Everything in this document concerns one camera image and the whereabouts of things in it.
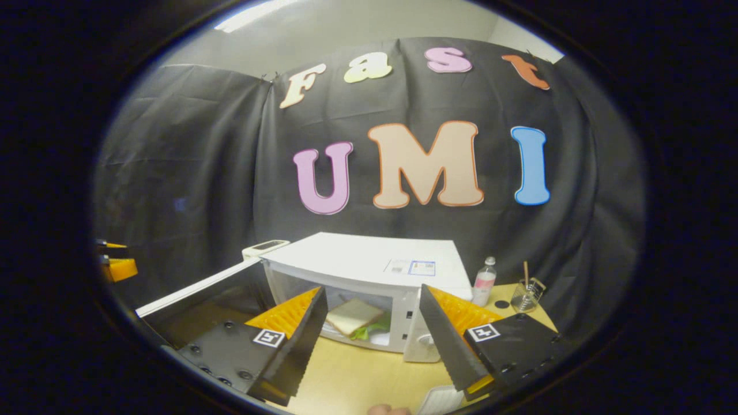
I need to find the glass jar with stick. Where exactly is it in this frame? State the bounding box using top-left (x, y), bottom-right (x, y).
top-left (510, 261), bottom-right (547, 314)

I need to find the white toaster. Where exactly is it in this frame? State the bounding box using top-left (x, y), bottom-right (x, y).
top-left (242, 239), bottom-right (291, 260)

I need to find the black backdrop cloth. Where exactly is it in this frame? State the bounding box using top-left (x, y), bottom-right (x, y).
top-left (92, 37), bottom-right (646, 346)

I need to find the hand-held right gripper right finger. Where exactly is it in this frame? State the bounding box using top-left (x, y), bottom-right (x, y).
top-left (418, 284), bottom-right (574, 402)

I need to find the clear bottle with pink label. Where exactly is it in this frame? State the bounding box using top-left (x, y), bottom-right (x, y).
top-left (472, 256), bottom-right (498, 307)

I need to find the white plastic tray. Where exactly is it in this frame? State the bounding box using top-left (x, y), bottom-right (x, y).
top-left (416, 385), bottom-right (465, 415)

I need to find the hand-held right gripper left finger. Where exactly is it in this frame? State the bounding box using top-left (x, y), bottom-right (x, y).
top-left (176, 286), bottom-right (329, 407)

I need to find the ceiling light panel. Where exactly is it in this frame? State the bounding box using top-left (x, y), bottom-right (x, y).
top-left (213, 0), bottom-right (300, 33)

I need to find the white microwave oven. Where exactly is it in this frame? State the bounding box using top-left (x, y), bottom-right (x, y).
top-left (135, 232), bottom-right (473, 363)

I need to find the lettuce sandwich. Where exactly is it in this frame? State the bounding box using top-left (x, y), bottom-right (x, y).
top-left (326, 298), bottom-right (391, 341)

